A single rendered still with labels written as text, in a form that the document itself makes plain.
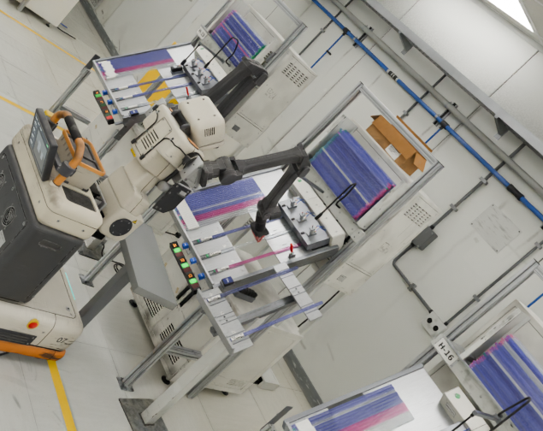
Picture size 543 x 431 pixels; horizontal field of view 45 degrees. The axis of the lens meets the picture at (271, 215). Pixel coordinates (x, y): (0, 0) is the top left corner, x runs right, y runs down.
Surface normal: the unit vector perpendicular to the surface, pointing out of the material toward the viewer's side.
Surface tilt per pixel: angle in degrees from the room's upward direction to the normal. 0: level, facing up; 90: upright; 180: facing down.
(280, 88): 90
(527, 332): 90
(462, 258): 90
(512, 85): 90
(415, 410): 44
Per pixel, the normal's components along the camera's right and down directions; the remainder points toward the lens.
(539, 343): -0.57, -0.33
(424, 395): 0.10, -0.71
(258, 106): 0.44, 0.66
